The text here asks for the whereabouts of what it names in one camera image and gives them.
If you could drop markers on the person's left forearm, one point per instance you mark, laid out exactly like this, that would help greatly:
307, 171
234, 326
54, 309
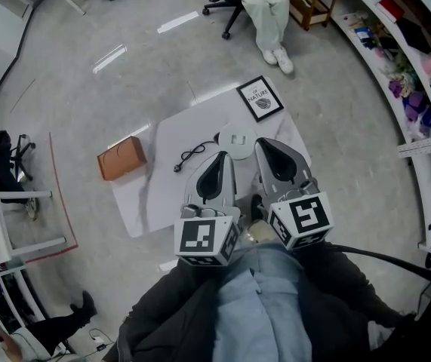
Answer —
162, 307

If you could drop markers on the orange box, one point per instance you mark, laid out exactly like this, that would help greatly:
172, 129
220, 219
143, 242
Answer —
120, 158

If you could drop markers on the black framed leaf picture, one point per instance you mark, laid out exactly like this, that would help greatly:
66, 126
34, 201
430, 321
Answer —
260, 98

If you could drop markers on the red floor tape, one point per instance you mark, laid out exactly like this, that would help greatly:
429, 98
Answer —
62, 194

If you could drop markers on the black flat box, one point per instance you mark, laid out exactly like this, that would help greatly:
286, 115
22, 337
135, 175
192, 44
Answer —
415, 34

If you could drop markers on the white shelving unit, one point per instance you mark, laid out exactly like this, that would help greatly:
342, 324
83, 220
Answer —
426, 172

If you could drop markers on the person's torso blue shirt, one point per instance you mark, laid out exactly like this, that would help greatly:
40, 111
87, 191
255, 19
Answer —
260, 307

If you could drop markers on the white electric kettle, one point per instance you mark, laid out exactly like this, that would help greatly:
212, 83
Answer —
237, 132

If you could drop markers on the person's legs beige trousers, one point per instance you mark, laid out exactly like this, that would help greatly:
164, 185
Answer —
260, 230

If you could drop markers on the wooden side stool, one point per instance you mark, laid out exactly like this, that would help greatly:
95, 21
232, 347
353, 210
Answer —
313, 2

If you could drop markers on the white marble coffee table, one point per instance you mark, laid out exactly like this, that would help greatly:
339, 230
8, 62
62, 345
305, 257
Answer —
162, 194

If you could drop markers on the purple flower bundle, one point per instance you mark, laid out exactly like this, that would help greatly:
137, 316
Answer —
411, 100

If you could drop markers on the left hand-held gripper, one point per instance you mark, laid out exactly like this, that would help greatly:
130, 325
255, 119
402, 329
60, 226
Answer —
200, 240

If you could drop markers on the person's right forearm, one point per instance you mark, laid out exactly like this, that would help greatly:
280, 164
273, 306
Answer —
343, 281

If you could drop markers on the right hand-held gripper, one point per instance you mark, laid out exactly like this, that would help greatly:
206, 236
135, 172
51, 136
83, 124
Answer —
305, 217

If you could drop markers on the white frame desk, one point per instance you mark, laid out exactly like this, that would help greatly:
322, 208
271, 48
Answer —
4, 236

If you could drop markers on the red book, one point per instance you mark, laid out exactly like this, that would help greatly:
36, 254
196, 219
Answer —
390, 10

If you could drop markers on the black office chair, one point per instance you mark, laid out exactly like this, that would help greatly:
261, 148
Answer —
226, 10
22, 157

